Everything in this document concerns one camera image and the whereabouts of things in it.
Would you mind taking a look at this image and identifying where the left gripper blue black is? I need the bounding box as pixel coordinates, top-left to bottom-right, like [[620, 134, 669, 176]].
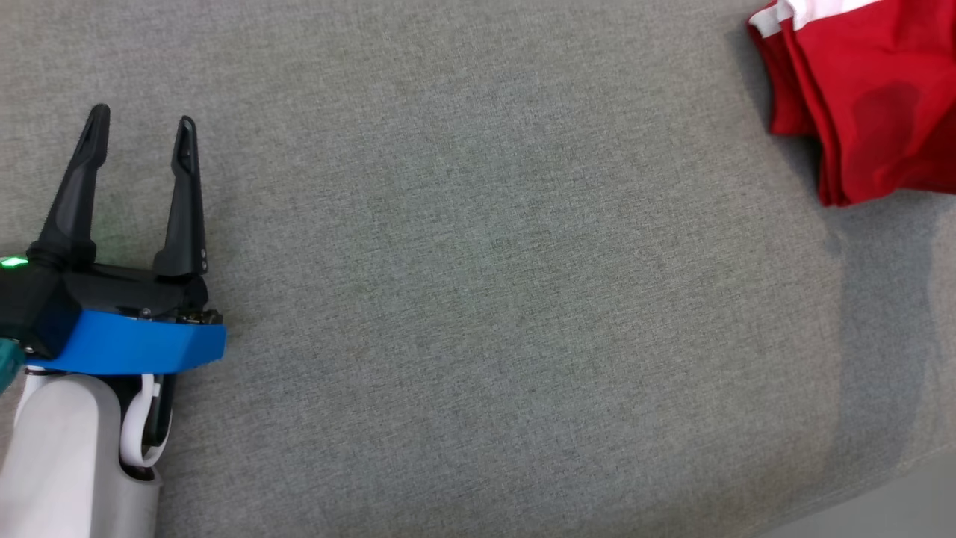
[[26, 104, 227, 374]]

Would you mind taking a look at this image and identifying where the red shorts white trim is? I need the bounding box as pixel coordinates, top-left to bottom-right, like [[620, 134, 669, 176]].
[[747, 0, 956, 208]]

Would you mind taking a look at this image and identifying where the teal cable connector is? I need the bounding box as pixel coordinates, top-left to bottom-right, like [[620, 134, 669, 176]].
[[0, 338, 28, 393]]

